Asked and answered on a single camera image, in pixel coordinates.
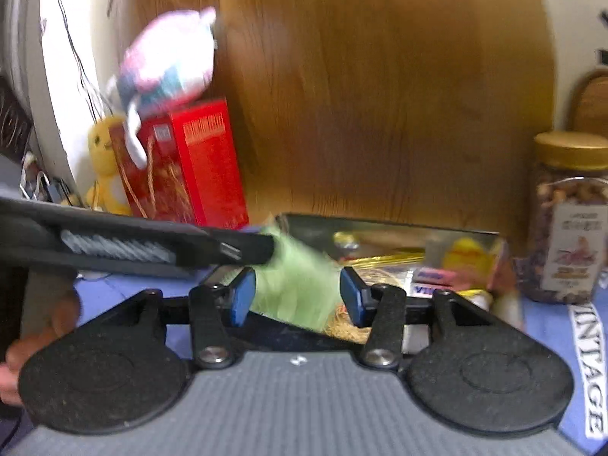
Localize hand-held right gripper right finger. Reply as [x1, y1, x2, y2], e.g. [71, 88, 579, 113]
[339, 266, 477, 370]

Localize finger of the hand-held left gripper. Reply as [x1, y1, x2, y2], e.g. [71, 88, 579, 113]
[204, 228, 277, 268]

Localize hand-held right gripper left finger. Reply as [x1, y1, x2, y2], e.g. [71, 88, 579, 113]
[111, 266, 258, 370]

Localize yellow pastry packet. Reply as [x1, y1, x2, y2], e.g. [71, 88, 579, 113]
[341, 251, 426, 277]

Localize light green snack packet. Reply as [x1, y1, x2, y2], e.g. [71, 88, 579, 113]
[247, 227, 344, 334]

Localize pink candy stick pack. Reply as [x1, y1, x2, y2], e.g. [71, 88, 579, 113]
[407, 268, 453, 298]

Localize dark cardboard box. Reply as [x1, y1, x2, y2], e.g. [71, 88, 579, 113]
[204, 212, 515, 358]

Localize person's left hand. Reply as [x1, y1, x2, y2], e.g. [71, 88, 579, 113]
[0, 289, 82, 407]

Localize black charger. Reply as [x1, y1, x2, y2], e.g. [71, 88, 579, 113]
[45, 176, 73, 206]

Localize yellow plush duck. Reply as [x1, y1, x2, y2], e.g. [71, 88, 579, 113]
[84, 115, 134, 216]

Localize red gift bag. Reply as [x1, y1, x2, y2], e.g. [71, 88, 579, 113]
[109, 98, 250, 230]

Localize pink white plush toy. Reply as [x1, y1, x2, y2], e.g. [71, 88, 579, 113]
[105, 6, 220, 170]

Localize blue printed cloth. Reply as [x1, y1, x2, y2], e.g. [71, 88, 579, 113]
[71, 266, 608, 456]

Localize gold lid nut jar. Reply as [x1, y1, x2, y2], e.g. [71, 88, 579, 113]
[526, 130, 608, 306]

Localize round bamboo tray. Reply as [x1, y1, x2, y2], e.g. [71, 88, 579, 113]
[565, 69, 608, 136]

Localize black tape cross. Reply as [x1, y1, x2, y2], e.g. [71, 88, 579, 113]
[595, 9, 608, 65]

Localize thin wall cables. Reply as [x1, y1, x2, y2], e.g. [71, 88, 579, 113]
[40, 0, 111, 120]

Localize wood grain wall panel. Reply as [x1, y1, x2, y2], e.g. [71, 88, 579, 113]
[132, 0, 557, 250]

